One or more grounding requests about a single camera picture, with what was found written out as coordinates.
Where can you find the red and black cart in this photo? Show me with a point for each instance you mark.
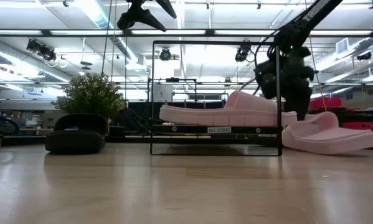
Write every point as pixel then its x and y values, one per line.
pixel 324 103

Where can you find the wooden shelf with black frame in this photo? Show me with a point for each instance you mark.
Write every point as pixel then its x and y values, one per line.
pixel 189 129

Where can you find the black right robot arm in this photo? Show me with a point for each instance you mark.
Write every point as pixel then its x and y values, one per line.
pixel 314 12

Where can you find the small green potted plant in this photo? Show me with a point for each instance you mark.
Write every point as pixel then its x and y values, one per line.
pixel 89 93

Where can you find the black aluminium table frame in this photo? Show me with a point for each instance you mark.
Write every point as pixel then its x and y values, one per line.
pixel 127 140

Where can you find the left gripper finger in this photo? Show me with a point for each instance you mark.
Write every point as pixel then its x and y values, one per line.
pixel 167 6
pixel 136 17

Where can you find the overhead beam with light strips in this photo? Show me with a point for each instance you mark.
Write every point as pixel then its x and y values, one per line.
pixel 209 32

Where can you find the pink slide sandal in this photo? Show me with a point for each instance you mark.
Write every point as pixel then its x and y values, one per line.
pixel 205 118
pixel 329 140

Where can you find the black slide sandal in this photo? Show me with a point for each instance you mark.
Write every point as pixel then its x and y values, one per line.
pixel 75 141

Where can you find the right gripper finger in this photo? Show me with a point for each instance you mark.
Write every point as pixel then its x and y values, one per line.
pixel 301 102

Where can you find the round black ceiling lamp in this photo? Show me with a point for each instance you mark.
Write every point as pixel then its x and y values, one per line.
pixel 165 54

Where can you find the white box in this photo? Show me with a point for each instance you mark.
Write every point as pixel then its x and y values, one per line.
pixel 162 92

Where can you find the black ceiling spotlight cluster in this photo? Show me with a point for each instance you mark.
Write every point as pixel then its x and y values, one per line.
pixel 41 49

